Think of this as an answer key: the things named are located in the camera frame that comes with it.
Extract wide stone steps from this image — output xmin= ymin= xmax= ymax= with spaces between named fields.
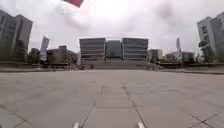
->
xmin=79 ymin=59 xmax=153 ymax=71

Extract wide grey layered building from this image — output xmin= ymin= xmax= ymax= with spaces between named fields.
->
xmin=78 ymin=36 xmax=150 ymax=62

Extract small grey building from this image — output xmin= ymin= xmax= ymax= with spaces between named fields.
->
xmin=148 ymin=48 xmax=164 ymax=64

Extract low brown building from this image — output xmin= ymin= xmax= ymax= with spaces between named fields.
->
xmin=45 ymin=45 xmax=79 ymax=66

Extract red flag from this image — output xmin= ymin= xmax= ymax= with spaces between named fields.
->
xmin=64 ymin=0 xmax=85 ymax=9

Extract tall pale building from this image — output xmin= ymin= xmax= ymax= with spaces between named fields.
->
xmin=196 ymin=11 xmax=224 ymax=64

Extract tall grey building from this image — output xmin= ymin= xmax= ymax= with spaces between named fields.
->
xmin=0 ymin=9 xmax=34 ymax=63

